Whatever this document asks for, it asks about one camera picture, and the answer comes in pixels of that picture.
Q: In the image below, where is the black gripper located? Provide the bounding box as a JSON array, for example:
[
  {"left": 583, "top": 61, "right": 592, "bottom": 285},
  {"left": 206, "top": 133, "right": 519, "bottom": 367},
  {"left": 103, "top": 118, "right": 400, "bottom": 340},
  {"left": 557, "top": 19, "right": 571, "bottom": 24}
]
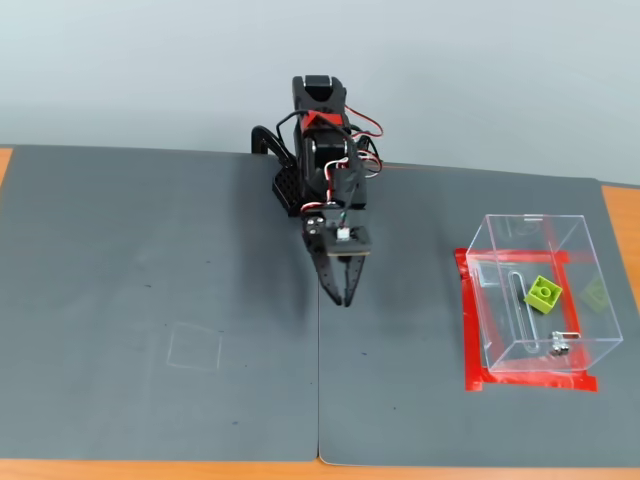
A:
[{"left": 299, "top": 169, "right": 371, "bottom": 308}]

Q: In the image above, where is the small metal latch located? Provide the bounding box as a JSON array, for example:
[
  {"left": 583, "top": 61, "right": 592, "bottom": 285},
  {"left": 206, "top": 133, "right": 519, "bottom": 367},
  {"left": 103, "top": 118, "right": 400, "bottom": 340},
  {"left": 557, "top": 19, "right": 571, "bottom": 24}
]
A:
[{"left": 548, "top": 329, "right": 582, "bottom": 358}]

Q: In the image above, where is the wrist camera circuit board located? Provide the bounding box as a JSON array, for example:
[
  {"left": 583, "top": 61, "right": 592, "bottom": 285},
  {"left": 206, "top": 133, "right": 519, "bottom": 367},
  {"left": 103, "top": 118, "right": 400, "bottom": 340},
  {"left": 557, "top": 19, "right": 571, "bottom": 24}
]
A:
[{"left": 323, "top": 212, "right": 375, "bottom": 261}]

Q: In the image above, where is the red white black servo cable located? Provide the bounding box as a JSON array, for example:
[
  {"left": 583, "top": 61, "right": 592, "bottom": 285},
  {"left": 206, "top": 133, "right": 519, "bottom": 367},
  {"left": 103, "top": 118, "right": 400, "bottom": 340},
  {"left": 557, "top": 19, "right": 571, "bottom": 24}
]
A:
[
  {"left": 344, "top": 103, "right": 385, "bottom": 140},
  {"left": 299, "top": 149, "right": 384, "bottom": 214}
]

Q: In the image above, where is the dark grey mat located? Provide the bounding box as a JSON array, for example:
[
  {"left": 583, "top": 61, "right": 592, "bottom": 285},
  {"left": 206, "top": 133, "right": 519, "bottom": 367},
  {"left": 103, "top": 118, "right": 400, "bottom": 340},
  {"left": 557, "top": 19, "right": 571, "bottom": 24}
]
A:
[
  {"left": 317, "top": 162, "right": 640, "bottom": 469},
  {"left": 0, "top": 144, "right": 321, "bottom": 462}
]

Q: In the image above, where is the transparent plastic box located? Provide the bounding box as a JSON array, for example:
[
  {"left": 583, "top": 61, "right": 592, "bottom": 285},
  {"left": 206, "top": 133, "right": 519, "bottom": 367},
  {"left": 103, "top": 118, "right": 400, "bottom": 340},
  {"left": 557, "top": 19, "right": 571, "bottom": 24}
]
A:
[{"left": 465, "top": 213, "right": 625, "bottom": 374}]

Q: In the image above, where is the green lego block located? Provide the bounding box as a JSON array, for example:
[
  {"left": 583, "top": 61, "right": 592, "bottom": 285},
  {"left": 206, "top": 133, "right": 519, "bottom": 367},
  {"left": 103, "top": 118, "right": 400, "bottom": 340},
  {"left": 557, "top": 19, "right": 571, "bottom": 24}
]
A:
[{"left": 523, "top": 275, "right": 564, "bottom": 316}]

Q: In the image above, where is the red tape strip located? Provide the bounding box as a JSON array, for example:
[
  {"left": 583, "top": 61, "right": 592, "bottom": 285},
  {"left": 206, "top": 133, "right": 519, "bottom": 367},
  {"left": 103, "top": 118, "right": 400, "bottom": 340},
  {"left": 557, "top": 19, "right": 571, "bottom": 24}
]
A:
[
  {"left": 549, "top": 249, "right": 594, "bottom": 376},
  {"left": 453, "top": 248, "right": 485, "bottom": 394},
  {"left": 464, "top": 367, "right": 600, "bottom": 394},
  {"left": 454, "top": 248, "right": 571, "bottom": 267}
]

